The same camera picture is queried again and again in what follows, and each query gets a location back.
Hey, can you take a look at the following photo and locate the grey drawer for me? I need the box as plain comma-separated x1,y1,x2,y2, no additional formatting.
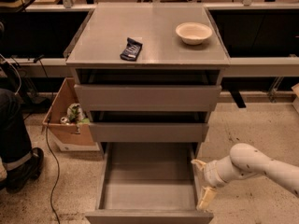
75,69,221,112
86,143,213,224
90,111,208,143

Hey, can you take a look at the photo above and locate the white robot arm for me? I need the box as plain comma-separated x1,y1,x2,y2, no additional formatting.
192,143,299,210

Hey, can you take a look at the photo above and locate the dark trouser leg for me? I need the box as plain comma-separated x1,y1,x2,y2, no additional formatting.
0,89,32,171

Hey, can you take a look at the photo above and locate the white paper bowl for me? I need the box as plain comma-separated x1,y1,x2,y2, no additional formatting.
176,22,212,46

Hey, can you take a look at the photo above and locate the crumpled green white wrapper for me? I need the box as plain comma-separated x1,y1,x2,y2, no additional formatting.
60,103,90,124

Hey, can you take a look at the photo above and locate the grey middle drawer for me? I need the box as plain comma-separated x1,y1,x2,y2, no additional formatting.
90,111,208,143

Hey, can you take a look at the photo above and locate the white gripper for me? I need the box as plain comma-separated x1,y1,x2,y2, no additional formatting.
191,159,231,210

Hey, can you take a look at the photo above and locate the grey drawer cabinet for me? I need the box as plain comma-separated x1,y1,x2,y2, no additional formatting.
66,3,229,149

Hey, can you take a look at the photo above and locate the grey bottom drawer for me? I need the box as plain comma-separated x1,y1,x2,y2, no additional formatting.
86,143,213,224

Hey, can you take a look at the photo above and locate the black floor cable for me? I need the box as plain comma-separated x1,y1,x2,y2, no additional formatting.
45,119,62,224

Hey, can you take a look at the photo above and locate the grey top drawer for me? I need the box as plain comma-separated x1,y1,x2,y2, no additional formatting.
75,69,221,112

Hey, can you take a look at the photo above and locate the brown cardboard box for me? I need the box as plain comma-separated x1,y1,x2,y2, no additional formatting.
43,77,98,151

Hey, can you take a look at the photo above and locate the black shoe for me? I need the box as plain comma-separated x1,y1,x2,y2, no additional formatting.
6,147,44,193

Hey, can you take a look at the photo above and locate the black table bracket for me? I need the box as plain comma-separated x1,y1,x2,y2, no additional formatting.
229,90,246,108

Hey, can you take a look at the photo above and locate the dark blue snack packet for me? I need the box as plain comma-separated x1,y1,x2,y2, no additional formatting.
120,37,143,62

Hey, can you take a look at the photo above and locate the grey workbench frame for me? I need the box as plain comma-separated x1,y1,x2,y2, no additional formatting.
0,2,299,79

